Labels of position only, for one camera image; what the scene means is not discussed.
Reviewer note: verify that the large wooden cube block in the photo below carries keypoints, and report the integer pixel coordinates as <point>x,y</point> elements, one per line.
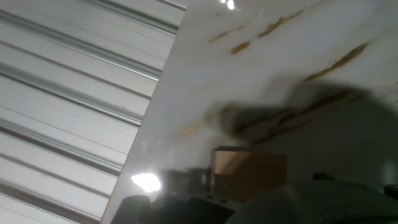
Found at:
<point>248,174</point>

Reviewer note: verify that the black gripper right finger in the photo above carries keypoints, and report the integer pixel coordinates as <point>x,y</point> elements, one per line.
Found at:
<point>323,176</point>

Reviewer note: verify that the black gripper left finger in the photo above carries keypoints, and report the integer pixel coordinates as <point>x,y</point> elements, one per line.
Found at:
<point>174,208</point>

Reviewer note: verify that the marble pattern board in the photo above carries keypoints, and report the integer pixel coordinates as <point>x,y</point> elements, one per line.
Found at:
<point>264,62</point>

